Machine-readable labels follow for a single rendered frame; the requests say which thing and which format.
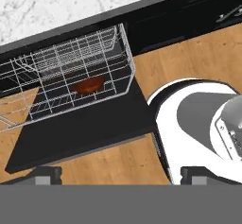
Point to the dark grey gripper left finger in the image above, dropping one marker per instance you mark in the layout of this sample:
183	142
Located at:
47	174

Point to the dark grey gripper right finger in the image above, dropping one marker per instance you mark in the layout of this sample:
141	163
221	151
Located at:
201	172

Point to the black dishwasher door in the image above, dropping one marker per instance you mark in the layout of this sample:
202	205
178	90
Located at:
82	130

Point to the red-brown bowl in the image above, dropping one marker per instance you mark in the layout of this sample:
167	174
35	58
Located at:
88	85

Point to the white and black round object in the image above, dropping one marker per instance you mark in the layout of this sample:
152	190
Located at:
170	124

